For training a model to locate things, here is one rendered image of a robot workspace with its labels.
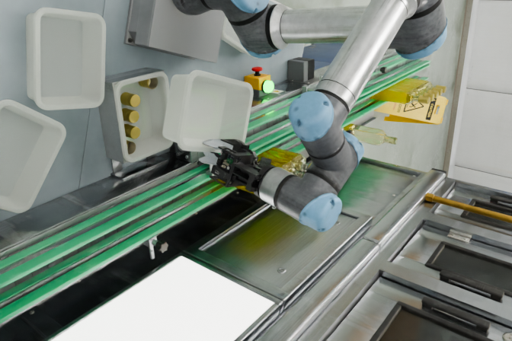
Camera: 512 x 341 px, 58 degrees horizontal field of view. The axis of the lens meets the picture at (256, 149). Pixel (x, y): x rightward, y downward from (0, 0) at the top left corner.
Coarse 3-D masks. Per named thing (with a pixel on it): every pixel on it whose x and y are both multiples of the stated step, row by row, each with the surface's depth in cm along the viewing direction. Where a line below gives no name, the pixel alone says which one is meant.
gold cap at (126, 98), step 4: (124, 92) 126; (120, 96) 125; (124, 96) 124; (128, 96) 123; (132, 96) 123; (136, 96) 124; (120, 100) 125; (124, 100) 124; (128, 100) 123; (132, 100) 123; (136, 100) 124; (124, 104) 126; (128, 104) 124; (132, 104) 123; (136, 104) 124
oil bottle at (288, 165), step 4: (260, 156) 148; (264, 156) 148; (268, 156) 148; (272, 156) 148; (272, 160) 145; (276, 160) 145; (280, 160) 145; (284, 160) 145; (288, 160) 145; (272, 164) 143; (276, 164) 143; (280, 164) 142; (284, 164) 142; (288, 164) 142; (292, 164) 143; (284, 168) 141; (288, 168) 141; (292, 168) 142
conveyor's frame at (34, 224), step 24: (288, 96) 170; (168, 168) 133; (72, 192) 121; (96, 192) 121; (120, 192) 120; (24, 216) 110; (48, 216) 109; (72, 216) 109; (0, 240) 100; (24, 240) 101
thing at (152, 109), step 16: (128, 80) 117; (160, 80) 128; (144, 96) 131; (160, 96) 130; (144, 112) 133; (160, 112) 132; (144, 128) 134; (160, 128) 135; (144, 144) 133; (160, 144) 133; (128, 160) 123
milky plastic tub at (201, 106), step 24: (192, 72) 96; (168, 96) 101; (192, 96) 107; (216, 96) 114; (240, 96) 114; (168, 120) 101; (192, 120) 109; (216, 120) 115; (240, 120) 114; (192, 144) 102
